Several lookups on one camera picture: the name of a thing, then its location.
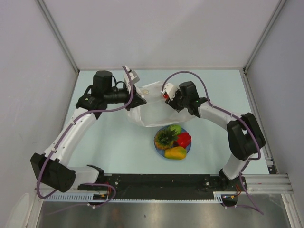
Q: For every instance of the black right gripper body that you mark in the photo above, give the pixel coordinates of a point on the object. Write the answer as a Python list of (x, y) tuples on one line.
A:
[(179, 102)]

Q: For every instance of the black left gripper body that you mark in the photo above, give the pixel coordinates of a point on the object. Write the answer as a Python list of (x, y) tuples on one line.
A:
[(119, 95)]

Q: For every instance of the green fake apple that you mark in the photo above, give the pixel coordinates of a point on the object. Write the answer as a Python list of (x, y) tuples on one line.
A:
[(176, 128)]

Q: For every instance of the white plastic bag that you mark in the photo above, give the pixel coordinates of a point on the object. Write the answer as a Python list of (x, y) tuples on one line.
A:
[(156, 113)]

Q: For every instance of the red fake pepper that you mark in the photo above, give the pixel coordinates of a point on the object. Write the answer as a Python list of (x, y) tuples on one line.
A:
[(183, 140)]

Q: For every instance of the orange fake pineapple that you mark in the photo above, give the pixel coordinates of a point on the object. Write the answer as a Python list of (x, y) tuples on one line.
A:
[(165, 138)]

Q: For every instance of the yellow fake fruit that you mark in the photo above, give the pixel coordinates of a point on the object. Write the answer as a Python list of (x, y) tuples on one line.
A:
[(175, 153)]

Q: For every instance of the blue plastic plate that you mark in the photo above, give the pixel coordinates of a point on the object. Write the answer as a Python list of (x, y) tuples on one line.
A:
[(161, 152)]

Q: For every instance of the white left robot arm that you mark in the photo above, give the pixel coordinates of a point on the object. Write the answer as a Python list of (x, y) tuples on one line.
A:
[(51, 166)]

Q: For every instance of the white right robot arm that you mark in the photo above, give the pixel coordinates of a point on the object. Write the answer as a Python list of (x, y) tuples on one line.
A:
[(245, 137)]

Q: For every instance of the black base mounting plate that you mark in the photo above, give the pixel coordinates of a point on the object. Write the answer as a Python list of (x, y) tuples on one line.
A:
[(169, 186)]

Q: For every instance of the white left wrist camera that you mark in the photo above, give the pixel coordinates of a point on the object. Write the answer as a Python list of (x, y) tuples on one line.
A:
[(130, 77)]

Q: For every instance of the aluminium frame rail front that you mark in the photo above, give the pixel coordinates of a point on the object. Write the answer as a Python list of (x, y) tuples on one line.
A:
[(268, 184)]

